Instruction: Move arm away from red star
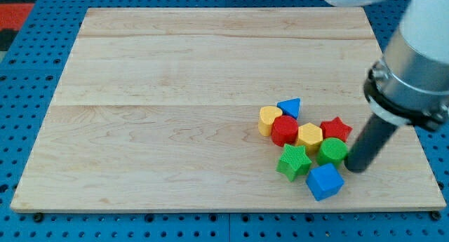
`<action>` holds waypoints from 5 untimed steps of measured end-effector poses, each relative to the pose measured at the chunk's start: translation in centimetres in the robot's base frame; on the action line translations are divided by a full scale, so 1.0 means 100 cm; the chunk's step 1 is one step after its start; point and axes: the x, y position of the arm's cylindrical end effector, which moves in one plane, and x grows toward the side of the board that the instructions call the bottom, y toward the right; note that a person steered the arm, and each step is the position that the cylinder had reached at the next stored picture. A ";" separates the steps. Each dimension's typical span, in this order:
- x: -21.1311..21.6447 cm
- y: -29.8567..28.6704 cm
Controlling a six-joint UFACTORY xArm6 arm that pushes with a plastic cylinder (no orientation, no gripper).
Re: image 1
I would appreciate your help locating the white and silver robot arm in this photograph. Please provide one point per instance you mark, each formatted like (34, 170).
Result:
(409, 83)

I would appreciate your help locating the green star block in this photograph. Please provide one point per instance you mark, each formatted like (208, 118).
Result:
(293, 162)

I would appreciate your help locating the red star block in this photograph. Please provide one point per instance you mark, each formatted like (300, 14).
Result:
(336, 128)

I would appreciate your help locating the yellow heart block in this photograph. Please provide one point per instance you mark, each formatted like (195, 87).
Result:
(267, 115)

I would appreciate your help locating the red cylinder block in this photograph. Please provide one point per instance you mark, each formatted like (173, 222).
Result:
(284, 130)

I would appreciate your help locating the blue triangle block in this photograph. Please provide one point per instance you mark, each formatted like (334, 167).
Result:
(290, 107)

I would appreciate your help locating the wooden board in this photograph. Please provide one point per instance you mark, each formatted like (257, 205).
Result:
(156, 111)

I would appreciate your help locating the yellow hexagon block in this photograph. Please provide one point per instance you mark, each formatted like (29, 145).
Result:
(310, 136)

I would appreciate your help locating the green cylinder block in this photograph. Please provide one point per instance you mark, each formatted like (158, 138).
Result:
(332, 150)

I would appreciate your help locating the blue cube block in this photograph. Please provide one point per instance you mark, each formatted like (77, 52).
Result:
(324, 181)

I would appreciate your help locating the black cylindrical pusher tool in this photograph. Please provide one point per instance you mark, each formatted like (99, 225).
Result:
(373, 137)

